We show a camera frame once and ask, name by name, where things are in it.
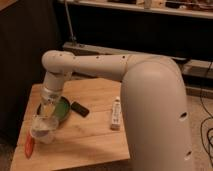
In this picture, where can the upper wooden shelf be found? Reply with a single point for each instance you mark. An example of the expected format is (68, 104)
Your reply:
(188, 8)

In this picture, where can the metal pole stand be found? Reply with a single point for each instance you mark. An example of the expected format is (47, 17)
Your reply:
(72, 36)

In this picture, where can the white remote control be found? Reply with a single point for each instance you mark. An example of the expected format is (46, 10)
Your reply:
(116, 115)

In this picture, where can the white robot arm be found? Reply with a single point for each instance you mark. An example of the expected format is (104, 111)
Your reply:
(153, 100)

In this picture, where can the black rectangular block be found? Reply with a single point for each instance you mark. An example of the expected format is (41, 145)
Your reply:
(78, 108)

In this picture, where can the long grey shelf beam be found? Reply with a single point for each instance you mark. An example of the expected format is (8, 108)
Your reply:
(189, 67)

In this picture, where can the green bowl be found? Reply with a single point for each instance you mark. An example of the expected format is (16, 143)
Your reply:
(62, 109)

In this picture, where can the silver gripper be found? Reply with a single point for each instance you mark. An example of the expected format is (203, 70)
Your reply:
(48, 99)

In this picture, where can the wooden table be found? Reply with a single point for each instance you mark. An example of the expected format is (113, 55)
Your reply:
(80, 140)

